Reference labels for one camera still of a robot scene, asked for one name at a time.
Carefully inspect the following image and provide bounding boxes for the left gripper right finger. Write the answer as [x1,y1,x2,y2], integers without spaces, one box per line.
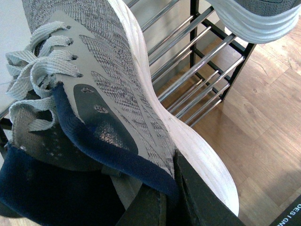
[173,150,244,226]

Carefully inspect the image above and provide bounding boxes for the black metal shoe rack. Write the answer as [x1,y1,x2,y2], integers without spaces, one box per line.
[0,0,257,158]

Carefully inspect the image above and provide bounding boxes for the grey sneaker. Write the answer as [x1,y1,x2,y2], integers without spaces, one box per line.
[0,0,239,226]
[208,0,301,44]

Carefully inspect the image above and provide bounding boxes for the grey sneaker front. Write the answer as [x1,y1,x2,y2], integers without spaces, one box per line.
[0,0,239,226]

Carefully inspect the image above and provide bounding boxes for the black box with lettering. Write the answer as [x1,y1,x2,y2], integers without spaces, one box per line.
[270,196,301,226]

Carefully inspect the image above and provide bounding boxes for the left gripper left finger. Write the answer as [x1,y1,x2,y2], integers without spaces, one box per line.
[117,186,167,226]

